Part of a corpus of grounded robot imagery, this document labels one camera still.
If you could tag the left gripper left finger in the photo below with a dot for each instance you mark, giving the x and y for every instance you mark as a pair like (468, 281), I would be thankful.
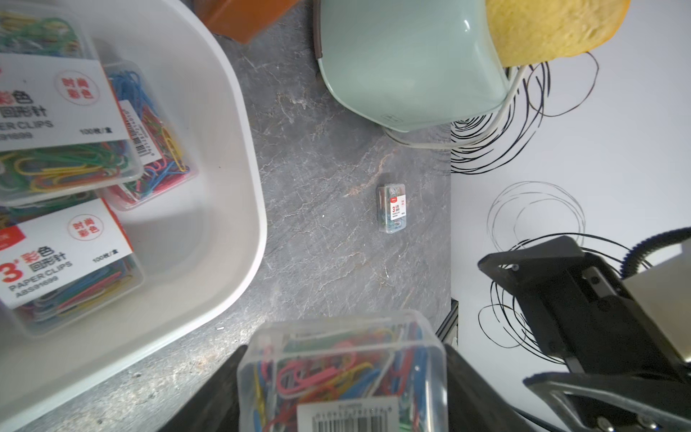
(215, 407)

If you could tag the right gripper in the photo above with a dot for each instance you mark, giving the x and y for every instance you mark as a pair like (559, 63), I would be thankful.
(579, 310)

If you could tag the mint green toaster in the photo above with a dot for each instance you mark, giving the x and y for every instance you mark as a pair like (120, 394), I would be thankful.
(409, 65)

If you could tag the orange spice bottle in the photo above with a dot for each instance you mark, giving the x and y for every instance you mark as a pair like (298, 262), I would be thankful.
(241, 20)

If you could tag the white storage box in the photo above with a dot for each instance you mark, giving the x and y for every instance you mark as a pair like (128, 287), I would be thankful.
(199, 245)

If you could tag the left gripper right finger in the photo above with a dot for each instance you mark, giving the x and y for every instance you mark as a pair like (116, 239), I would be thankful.
(473, 405)

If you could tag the yellow toast slice front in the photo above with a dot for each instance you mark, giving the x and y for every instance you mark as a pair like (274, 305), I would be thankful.
(528, 32)

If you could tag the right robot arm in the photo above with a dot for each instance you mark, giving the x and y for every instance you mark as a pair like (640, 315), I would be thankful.
(657, 274)

